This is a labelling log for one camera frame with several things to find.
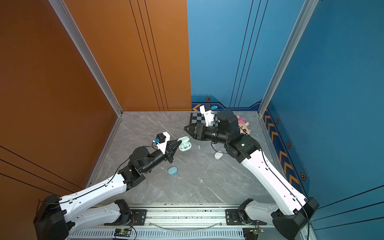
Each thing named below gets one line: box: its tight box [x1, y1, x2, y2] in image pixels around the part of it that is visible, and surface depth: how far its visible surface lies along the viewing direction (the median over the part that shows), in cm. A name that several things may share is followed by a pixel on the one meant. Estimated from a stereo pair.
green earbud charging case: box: [177, 136, 192, 152], surface depth 70 cm
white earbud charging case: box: [214, 151, 223, 160], surface depth 96 cm
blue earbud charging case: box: [167, 166, 178, 176], surface depth 89 cm
